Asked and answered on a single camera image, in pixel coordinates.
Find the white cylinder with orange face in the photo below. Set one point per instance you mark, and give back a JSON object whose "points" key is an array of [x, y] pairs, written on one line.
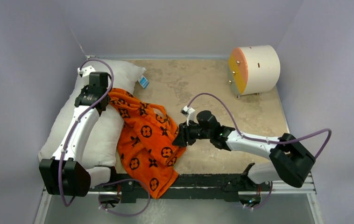
{"points": [[253, 69]]}

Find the orange patterned pillowcase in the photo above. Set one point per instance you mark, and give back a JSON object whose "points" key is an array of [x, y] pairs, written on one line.
{"points": [[145, 144]]}

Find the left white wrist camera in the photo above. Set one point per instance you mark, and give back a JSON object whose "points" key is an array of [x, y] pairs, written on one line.
{"points": [[85, 71]]}

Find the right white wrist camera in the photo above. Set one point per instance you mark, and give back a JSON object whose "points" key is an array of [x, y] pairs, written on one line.
{"points": [[189, 113]]}

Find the blue white pillow tag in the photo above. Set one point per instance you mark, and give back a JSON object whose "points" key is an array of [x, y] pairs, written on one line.
{"points": [[143, 81]]}

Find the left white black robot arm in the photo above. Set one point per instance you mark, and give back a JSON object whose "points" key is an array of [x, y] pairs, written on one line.
{"points": [[63, 173]]}

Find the white pillow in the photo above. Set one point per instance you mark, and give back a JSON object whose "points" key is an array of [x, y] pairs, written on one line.
{"points": [[101, 145]]}

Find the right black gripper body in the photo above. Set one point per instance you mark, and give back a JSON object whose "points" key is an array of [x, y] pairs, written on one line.
{"points": [[184, 134]]}

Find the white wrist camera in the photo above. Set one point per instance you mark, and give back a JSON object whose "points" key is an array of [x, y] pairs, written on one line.
{"points": [[189, 113], [85, 71]]}

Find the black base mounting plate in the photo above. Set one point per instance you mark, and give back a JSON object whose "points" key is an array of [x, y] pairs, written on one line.
{"points": [[226, 187]]}

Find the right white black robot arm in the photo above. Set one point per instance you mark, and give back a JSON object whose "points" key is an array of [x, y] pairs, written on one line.
{"points": [[289, 160]]}

